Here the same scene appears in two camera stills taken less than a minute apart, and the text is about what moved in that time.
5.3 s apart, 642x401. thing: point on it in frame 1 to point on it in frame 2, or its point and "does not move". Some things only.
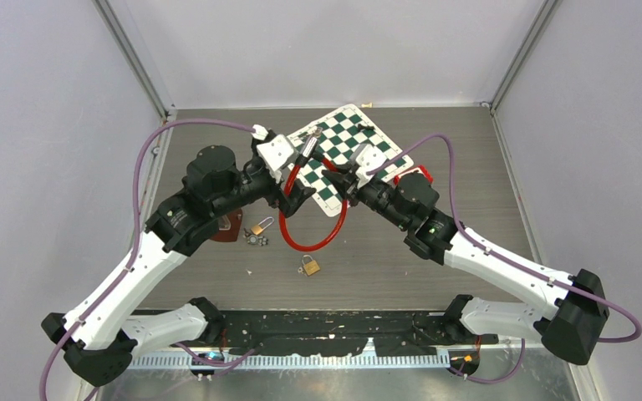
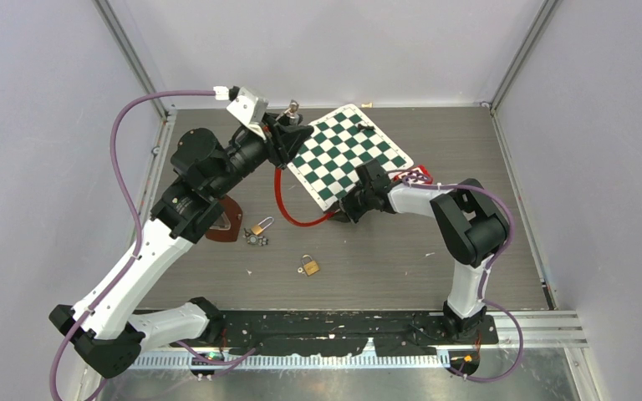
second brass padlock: [258, 229] does not move
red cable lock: [305, 155] to [318, 221]
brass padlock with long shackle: [311, 267] does not move
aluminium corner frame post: [547, 11] does not move
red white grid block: [420, 169] does not move
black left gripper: [289, 203] to [286, 138]
